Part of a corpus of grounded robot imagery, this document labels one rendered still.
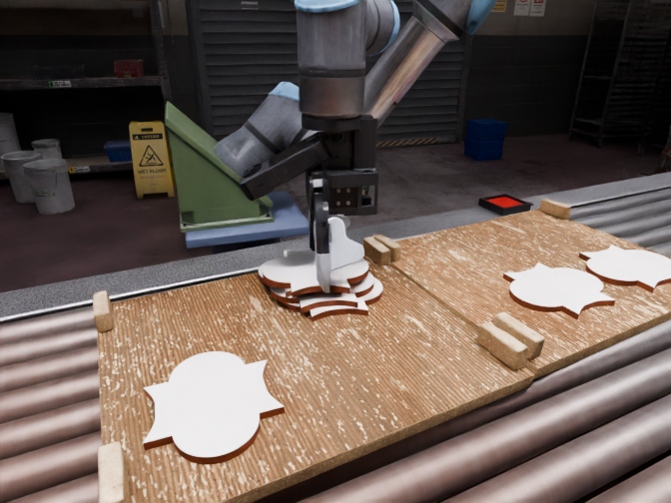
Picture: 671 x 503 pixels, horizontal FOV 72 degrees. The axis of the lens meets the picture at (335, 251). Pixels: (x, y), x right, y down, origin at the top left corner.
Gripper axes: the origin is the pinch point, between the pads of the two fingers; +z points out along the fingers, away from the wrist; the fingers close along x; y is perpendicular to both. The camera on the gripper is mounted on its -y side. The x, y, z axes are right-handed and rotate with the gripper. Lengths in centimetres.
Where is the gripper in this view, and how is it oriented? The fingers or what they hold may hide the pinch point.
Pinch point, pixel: (317, 267)
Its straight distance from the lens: 62.1
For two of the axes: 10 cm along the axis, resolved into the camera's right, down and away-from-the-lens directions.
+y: 9.9, -0.6, 1.3
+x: -1.4, -4.2, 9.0
